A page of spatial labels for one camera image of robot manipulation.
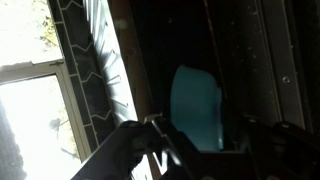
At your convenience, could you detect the sliding glass window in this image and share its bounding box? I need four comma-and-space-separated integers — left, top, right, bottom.
0, 0, 91, 180

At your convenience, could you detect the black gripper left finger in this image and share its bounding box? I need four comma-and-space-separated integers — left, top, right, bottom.
71, 117, 200, 180

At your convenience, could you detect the blue plastic bowl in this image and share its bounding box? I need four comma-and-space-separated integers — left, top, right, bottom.
170, 65, 223, 152

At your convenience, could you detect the silver toaster oven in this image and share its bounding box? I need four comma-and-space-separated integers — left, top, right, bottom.
83, 0, 320, 149

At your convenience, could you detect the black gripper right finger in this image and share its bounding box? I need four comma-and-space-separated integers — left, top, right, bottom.
233, 115, 320, 180

